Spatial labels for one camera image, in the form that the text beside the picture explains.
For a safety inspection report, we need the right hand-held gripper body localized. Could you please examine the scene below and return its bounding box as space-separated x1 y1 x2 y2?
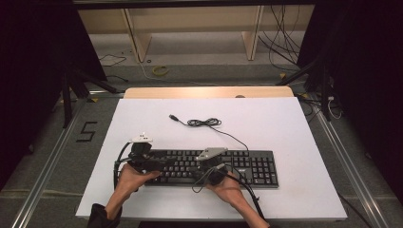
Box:
195 146 229 187

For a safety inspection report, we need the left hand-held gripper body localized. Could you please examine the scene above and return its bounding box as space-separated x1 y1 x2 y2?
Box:
127 134 160 174

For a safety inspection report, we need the black keyboard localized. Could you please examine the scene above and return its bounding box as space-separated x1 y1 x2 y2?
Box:
139 148 279 189

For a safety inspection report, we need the person's right hand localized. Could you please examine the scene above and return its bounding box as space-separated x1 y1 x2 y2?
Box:
205 180 244 207

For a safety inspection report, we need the person's left hand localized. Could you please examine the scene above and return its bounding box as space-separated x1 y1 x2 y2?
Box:
115 163 161 202

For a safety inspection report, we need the person's dark clothing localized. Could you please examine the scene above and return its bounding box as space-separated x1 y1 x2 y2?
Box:
137 220 251 228

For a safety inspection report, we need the light wooden table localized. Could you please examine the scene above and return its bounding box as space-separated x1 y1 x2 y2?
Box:
123 85 295 100

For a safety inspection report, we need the person's dark sleeve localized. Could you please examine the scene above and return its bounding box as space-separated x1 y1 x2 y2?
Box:
86 203 123 228

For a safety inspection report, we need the yellow tape roll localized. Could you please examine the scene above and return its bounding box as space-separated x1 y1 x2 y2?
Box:
151 65 170 77

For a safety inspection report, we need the black metal stand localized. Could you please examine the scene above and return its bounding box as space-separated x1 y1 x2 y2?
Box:
60 67 126 129
275 58 334 122

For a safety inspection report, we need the beige wooden desk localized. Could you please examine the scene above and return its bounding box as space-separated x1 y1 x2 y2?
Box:
77 5 315 63

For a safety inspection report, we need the black curtain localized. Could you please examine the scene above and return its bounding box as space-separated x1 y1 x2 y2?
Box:
297 0 403 203
0 0 107 191

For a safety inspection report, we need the black metal bar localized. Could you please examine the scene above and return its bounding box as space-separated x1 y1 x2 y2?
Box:
72 0 317 10

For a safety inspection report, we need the left hand-held gripper cable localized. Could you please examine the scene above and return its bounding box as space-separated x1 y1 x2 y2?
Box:
113 142 132 191

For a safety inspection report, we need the black keyboard cable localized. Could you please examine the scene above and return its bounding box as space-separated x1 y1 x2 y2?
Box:
168 114 250 151

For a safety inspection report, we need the aluminium floor rail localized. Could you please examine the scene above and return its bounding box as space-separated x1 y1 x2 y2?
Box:
10 98 88 228
312 101 389 228

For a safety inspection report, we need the thin black floor cable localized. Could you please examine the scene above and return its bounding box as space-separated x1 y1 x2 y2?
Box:
98 53 127 68

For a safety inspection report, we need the short white cable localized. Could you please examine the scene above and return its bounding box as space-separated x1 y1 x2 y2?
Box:
327 96 343 121

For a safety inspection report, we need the bundle of black cables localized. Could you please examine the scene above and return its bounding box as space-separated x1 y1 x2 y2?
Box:
258 4 302 72

